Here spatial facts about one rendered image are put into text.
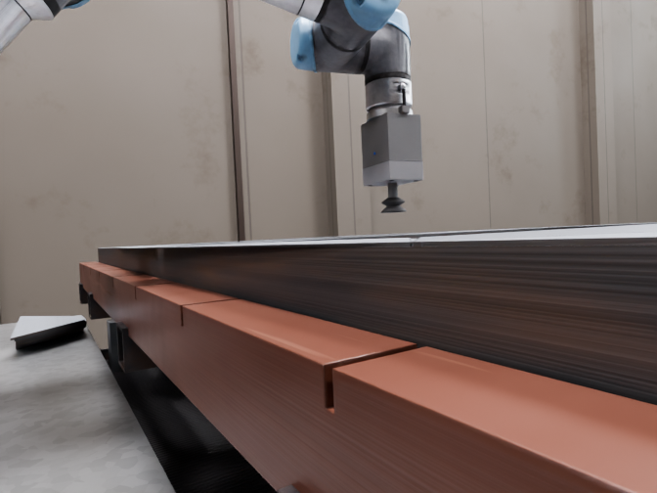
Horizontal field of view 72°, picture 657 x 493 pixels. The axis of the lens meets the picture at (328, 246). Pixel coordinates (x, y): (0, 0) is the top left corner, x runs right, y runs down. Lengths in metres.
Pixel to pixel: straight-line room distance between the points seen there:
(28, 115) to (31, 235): 0.72
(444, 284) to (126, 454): 0.37
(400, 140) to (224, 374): 0.55
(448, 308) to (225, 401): 0.13
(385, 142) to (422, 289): 0.56
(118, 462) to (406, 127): 0.57
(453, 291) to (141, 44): 3.40
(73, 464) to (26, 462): 0.05
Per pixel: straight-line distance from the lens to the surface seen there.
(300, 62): 0.73
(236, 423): 0.24
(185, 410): 0.94
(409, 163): 0.73
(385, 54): 0.76
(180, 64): 3.50
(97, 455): 0.49
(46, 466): 0.50
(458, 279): 0.16
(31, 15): 0.75
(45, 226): 3.26
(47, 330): 0.99
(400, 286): 0.18
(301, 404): 0.17
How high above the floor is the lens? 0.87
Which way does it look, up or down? 1 degrees down
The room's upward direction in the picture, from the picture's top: 3 degrees counter-clockwise
